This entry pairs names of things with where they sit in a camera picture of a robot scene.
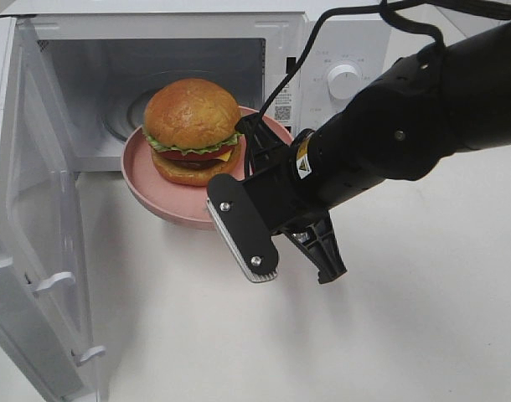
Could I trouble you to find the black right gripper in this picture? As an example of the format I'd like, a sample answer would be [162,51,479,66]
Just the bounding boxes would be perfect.
[235,112,347,284]

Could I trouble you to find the pink round plate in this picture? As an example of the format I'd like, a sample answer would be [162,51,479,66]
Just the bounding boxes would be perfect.
[121,105,294,232]

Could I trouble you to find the burger with lettuce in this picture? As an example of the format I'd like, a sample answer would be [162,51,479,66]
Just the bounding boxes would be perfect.
[142,78,242,187]

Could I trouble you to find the white microwave door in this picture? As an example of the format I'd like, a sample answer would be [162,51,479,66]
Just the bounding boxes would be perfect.
[0,17,106,401]

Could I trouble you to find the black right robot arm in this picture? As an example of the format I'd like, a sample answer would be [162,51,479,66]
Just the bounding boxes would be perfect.
[208,20,511,283]

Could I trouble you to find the white warning label sticker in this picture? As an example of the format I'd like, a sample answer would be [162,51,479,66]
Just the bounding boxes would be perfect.
[273,83,296,124]

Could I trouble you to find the upper white power knob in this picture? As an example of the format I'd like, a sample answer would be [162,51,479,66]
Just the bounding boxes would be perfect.
[327,62,361,100]

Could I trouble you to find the glass microwave turntable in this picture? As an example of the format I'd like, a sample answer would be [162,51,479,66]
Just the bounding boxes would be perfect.
[101,87,158,142]

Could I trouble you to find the white microwave oven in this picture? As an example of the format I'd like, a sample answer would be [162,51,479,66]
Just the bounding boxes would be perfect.
[0,0,394,173]

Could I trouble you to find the black camera cable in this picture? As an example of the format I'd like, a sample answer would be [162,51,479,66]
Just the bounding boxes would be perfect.
[245,0,511,177]

